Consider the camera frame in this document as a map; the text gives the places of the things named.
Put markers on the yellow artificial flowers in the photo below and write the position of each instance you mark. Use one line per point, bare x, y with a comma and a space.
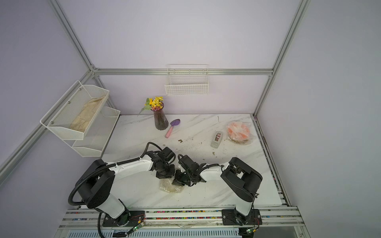
153, 104

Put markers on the white tape dispenser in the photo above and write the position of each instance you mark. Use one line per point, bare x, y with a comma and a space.
217, 139

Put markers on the white wire wall basket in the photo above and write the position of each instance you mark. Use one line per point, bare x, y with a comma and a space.
187, 79

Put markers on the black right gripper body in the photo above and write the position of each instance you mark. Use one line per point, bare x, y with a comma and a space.
182, 178

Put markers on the orange dinner plate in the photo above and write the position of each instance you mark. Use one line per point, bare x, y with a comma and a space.
238, 131

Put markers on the clear bubble wrap sheet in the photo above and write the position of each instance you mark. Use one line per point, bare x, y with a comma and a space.
169, 185
247, 142

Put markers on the beige cloth in shelf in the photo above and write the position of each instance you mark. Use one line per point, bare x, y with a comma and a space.
82, 121

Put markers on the cream floral dinner plate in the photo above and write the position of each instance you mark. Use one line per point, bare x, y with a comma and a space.
171, 186

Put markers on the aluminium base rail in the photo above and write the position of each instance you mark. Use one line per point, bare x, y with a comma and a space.
281, 222

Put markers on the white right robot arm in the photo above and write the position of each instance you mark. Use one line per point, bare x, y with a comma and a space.
242, 179

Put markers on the white mesh two-tier shelf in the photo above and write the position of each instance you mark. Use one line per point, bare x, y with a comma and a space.
93, 141

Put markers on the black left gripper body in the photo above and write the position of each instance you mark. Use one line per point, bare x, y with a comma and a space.
166, 171

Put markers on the aluminium frame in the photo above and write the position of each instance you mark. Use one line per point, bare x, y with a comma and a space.
101, 79

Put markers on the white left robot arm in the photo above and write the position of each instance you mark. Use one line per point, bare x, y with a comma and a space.
93, 189

